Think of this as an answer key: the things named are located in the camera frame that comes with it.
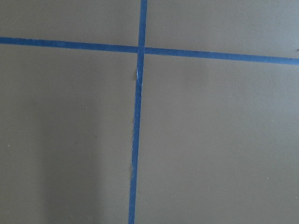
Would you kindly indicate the blue tape centre vertical line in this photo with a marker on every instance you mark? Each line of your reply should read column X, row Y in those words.
column 137, row 111

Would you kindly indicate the blue tape lower horizontal line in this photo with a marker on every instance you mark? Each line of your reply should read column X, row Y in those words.
column 148, row 50

